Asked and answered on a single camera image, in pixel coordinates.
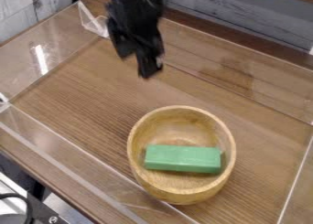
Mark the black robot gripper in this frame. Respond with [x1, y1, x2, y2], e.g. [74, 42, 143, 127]
[106, 0, 164, 79]

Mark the green rectangular block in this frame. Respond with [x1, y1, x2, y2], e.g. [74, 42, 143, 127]
[144, 144, 220, 174]

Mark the brown wooden bowl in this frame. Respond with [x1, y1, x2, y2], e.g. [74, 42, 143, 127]
[126, 105, 236, 205]

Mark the clear acrylic corner bracket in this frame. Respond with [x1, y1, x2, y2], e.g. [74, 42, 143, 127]
[77, 2, 108, 38]

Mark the clear acrylic enclosure wall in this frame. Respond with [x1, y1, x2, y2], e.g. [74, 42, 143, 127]
[0, 6, 313, 224]

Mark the black cable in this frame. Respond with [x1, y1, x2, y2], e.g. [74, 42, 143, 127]
[0, 193, 34, 224]

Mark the black metal table bracket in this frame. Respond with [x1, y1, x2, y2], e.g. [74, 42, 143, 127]
[26, 194, 68, 224]

